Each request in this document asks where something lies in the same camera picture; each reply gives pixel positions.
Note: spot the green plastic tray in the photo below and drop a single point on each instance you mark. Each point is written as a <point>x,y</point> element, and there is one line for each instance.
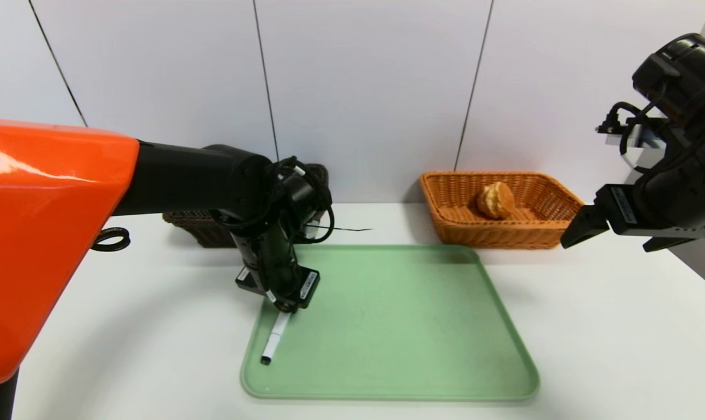
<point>416,326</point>

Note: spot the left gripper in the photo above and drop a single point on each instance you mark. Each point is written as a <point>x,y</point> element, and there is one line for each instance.
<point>303,287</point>

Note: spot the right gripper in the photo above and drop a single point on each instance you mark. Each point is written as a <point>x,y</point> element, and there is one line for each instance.
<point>619,205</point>

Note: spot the cream puff bread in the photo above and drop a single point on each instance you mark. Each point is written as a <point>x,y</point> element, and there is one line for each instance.
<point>495,201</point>

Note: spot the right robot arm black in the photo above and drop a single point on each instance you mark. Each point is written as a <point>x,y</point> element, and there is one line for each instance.
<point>688,134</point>

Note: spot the left wrist camera silver box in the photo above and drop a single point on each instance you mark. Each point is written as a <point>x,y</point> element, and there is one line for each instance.
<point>314,224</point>

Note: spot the orange wicker basket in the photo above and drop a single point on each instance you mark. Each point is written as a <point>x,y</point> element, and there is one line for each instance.
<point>504,236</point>

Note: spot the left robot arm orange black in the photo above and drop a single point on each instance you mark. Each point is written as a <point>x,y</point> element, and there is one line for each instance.
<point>66,204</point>

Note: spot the dark brown wicker basket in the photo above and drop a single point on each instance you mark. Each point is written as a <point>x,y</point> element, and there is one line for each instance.
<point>198,224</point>

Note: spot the white marker pen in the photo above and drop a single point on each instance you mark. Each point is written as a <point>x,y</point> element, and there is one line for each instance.
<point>274,341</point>

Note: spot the thin black zip tie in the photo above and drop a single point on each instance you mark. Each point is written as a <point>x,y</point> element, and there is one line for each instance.
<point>352,228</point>

